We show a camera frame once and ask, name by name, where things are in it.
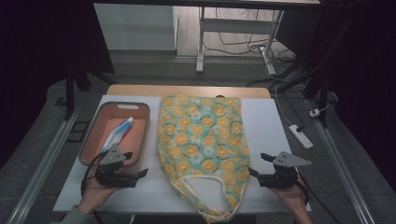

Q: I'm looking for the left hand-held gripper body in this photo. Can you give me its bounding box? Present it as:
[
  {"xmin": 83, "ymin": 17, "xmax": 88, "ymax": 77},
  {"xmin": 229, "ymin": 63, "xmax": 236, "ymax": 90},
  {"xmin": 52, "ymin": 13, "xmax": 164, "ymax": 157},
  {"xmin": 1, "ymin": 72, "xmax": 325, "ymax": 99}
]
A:
[{"xmin": 94, "ymin": 145, "xmax": 140, "ymax": 189}]

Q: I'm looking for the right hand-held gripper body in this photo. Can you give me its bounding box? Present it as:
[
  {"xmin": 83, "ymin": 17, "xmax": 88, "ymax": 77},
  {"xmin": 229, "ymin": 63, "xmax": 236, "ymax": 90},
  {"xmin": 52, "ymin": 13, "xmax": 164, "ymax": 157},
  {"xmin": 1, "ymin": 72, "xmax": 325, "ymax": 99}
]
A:
[{"xmin": 257, "ymin": 151, "xmax": 313, "ymax": 189}]

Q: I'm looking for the blue and white toothpaste tube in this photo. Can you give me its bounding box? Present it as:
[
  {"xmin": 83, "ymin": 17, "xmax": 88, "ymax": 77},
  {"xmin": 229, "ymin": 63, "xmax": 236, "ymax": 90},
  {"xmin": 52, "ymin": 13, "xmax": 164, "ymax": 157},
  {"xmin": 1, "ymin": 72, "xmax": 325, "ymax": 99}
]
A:
[{"xmin": 101, "ymin": 117, "xmax": 134, "ymax": 153}]

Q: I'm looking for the pink basket with grey rim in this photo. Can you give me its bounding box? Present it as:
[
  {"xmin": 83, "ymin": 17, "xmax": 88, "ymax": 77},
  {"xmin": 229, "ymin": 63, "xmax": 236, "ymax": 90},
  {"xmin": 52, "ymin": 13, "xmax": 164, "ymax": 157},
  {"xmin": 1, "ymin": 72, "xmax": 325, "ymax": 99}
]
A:
[{"xmin": 78, "ymin": 101, "xmax": 151, "ymax": 175}]

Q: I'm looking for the orange print tote bag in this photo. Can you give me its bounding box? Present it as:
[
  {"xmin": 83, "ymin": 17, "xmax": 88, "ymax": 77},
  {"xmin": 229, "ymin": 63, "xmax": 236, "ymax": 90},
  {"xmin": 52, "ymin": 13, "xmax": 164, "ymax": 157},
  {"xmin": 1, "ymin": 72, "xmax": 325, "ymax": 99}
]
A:
[{"xmin": 156, "ymin": 94, "xmax": 251, "ymax": 224}]

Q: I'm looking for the person's right hand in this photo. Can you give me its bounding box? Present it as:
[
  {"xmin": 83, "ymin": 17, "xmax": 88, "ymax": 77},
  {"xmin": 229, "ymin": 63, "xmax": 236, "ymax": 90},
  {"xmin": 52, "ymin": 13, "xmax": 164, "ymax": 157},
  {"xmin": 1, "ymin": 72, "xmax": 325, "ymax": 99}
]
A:
[{"xmin": 268, "ymin": 175, "xmax": 308, "ymax": 218}]

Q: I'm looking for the person's left hand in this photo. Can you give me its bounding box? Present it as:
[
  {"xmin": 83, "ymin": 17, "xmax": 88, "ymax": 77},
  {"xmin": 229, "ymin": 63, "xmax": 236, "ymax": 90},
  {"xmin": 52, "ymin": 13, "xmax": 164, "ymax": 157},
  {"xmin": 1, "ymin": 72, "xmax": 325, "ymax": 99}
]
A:
[{"xmin": 77, "ymin": 174, "xmax": 123, "ymax": 216}]

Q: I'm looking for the white table mat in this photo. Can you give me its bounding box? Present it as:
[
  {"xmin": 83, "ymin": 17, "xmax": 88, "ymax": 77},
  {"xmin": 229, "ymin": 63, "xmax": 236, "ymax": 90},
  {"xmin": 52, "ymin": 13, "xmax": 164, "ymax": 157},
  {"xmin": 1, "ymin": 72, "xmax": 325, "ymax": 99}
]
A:
[{"xmin": 52, "ymin": 94, "xmax": 312, "ymax": 216}]

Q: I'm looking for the white power strip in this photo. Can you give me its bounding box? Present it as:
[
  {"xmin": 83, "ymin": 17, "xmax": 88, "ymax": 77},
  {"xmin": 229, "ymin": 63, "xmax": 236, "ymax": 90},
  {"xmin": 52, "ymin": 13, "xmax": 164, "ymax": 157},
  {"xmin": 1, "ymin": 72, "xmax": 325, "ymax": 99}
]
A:
[{"xmin": 288, "ymin": 124, "xmax": 314, "ymax": 150}]

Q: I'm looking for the black metal stand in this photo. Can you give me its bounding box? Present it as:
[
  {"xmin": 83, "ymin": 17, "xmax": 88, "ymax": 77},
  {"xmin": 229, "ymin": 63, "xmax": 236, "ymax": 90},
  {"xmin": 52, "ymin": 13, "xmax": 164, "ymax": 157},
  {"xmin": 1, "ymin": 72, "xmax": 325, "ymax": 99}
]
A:
[
  {"xmin": 63, "ymin": 59, "xmax": 117, "ymax": 121},
  {"xmin": 275, "ymin": 59, "xmax": 339, "ymax": 129}
]

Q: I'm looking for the white cabinet panel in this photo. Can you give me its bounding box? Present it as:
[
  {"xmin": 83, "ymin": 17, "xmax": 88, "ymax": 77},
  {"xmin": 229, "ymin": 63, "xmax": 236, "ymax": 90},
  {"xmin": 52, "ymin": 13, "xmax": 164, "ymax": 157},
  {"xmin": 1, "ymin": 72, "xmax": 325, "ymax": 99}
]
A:
[{"xmin": 93, "ymin": 3, "xmax": 177, "ymax": 51}]

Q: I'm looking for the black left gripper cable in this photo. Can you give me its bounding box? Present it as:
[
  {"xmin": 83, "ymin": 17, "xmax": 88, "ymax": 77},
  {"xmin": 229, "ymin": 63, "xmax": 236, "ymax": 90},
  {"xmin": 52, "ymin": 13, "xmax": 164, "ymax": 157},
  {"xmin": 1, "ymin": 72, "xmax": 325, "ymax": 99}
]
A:
[{"xmin": 80, "ymin": 150, "xmax": 109, "ymax": 198}]

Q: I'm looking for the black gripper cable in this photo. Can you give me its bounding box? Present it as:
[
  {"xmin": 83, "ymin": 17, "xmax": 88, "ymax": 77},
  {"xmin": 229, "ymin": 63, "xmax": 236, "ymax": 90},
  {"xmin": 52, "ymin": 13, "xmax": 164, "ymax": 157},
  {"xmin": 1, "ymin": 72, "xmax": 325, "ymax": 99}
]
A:
[
  {"xmin": 80, "ymin": 150, "xmax": 109, "ymax": 198},
  {"xmin": 293, "ymin": 172, "xmax": 344, "ymax": 224}
]

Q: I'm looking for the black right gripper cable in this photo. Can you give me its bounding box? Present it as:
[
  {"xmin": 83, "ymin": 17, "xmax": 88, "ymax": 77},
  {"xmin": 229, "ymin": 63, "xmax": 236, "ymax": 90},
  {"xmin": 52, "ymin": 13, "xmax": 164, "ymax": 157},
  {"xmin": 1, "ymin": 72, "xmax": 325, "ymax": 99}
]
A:
[{"xmin": 293, "ymin": 172, "xmax": 344, "ymax": 224}]

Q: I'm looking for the black square floor frame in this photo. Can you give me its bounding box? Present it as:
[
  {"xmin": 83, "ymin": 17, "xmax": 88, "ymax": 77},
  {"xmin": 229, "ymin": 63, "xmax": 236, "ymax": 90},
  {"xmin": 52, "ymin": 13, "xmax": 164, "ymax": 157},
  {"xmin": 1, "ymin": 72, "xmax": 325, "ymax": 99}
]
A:
[{"xmin": 66, "ymin": 120, "xmax": 92, "ymax": 144}]

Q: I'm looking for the white cable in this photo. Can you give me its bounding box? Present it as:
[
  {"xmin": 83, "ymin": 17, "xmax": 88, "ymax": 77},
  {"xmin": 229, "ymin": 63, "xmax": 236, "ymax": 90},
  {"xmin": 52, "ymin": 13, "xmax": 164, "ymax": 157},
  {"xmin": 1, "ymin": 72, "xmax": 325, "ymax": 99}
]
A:
[{"xmin": 264, "ymin": 63, "xmax": 331, "ymax": 127}]

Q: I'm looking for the aluminium rail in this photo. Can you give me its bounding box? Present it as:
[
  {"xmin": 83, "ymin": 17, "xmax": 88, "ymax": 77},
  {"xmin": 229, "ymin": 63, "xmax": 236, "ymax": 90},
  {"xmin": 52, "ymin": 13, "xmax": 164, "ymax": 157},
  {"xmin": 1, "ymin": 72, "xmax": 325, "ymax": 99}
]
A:
[
  {"xmin": 304, "ymin": 98, "xmax": 376, "ymax": 224},
  {"xmin": 5, "ymin": 106, "xmax": 81, "ymax": 224}
]

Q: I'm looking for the bundle of black floor cables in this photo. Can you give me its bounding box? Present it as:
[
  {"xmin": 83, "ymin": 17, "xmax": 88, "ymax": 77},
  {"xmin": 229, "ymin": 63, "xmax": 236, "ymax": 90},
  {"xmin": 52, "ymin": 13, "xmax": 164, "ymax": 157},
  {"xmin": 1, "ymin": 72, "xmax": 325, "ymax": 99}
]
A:
[{"xmin": 204, "ymin": 7, "xmax": 297, "ymax": 59}]

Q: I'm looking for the white desk frame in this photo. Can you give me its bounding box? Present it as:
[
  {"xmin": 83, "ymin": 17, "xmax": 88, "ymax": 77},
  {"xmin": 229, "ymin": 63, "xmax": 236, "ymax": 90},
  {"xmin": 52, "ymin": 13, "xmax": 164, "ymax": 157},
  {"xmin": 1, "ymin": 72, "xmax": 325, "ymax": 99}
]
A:
[{"xmin": 195, "ymin": 6, "xmax": 286, "ymax": 77}]

